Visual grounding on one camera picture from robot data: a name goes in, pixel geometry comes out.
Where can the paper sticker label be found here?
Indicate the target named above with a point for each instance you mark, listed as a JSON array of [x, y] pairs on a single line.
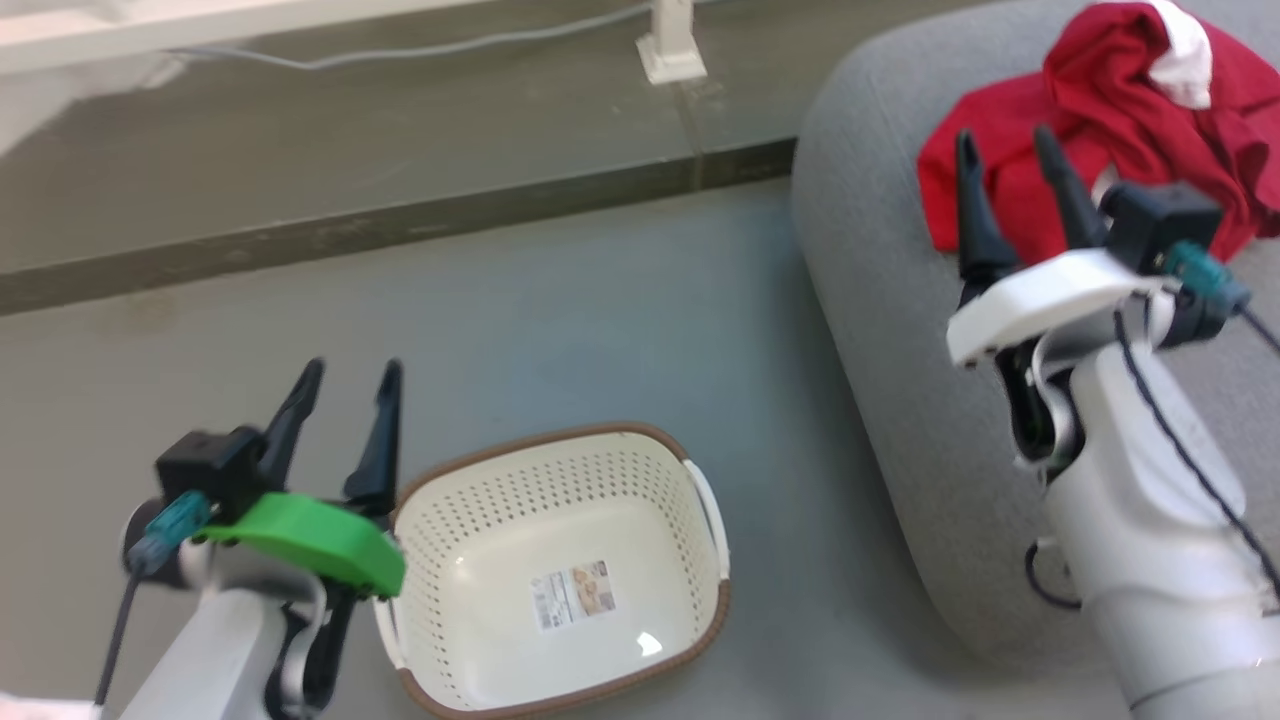
[[572, 597]]

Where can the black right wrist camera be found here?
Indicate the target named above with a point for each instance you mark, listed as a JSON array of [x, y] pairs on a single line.
[[1160, 220]]

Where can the grey fabric sofa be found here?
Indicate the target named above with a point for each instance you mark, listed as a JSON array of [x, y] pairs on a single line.
[[920, 400]]

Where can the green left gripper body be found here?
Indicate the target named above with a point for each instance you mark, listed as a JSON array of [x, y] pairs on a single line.
[[310, 535]]

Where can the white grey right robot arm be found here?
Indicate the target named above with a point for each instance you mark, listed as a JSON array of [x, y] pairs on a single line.
[[1130, 520]]

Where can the cream perforated basket brown rim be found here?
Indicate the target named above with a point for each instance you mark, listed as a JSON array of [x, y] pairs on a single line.
[[480, 520]]

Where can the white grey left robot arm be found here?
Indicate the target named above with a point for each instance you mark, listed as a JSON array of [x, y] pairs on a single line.
[[215, 650]]

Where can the red garment with white label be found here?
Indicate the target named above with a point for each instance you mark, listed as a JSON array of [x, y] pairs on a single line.
[[1010, 140]]

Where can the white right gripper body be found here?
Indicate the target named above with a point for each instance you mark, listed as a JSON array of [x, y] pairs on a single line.
[[1050, 295]]

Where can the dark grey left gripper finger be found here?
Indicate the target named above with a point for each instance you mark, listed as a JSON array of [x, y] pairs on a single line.
[[378, 460], [290, 430]]

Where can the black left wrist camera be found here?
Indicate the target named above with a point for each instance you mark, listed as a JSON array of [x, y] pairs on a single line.
[[210, 470]]

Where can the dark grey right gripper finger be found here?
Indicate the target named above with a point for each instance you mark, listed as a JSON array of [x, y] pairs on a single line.
[[980, 230], [1075, 205]]

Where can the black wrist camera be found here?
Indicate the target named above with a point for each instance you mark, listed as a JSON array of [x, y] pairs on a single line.
[[1160, 220], [210, 470]]

